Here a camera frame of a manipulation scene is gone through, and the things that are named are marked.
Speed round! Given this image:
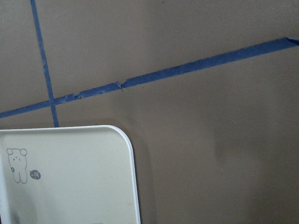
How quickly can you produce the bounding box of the cream rabbit print tray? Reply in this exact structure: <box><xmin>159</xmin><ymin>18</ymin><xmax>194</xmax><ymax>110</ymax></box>
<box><xmin>0</xmin><ymin>125</ymin><xmax>141</xmax><ymax>224</ymax></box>

